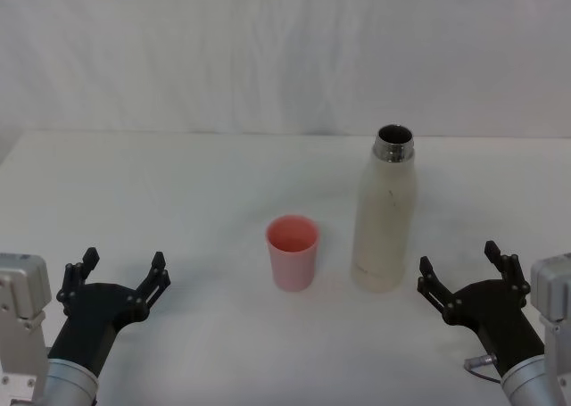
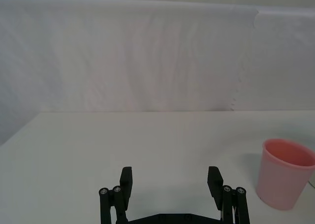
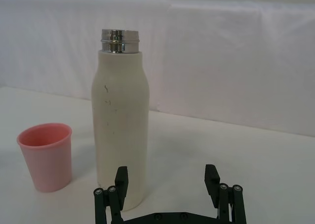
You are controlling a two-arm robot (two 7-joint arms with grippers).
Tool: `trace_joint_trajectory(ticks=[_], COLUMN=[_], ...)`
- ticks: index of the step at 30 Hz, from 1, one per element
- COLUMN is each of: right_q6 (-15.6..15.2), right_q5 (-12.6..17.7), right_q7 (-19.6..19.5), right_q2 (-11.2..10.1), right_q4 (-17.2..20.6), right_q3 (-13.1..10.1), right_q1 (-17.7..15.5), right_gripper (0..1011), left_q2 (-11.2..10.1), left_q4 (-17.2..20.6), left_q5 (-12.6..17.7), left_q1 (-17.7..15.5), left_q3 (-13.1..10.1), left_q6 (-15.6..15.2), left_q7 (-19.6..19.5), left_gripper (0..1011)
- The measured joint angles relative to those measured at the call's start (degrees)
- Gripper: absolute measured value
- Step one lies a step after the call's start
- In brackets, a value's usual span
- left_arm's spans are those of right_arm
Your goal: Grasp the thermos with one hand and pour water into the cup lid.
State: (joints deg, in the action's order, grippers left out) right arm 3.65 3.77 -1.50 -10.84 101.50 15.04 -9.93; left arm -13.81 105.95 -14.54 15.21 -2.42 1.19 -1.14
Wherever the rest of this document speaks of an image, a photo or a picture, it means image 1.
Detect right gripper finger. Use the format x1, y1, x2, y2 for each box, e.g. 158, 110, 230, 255
417, 255, 463, 326
484, 240, 533, 308

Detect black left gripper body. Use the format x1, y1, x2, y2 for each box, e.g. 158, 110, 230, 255
47, 282, 147, 377

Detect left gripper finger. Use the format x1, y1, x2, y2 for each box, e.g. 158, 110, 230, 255
56, 246, 101, 308
126, 251, 172, 323

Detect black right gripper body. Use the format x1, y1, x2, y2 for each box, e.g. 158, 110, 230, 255
444, 278, 546, 377

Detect cream vacuum bottle steel neck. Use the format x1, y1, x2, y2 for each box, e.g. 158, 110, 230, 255
351, 123, 417, 294

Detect white table cloth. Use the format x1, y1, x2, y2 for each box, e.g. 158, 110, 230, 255
0, 128, 571, 406

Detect pink plastic cup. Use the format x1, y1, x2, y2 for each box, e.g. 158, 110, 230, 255
265, 215, 321, 294

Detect white curtain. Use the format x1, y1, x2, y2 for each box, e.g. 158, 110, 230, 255
0, 0, 571, 138

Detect thin cable with silver plug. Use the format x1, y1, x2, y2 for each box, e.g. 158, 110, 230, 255
463, 354, 503, 385

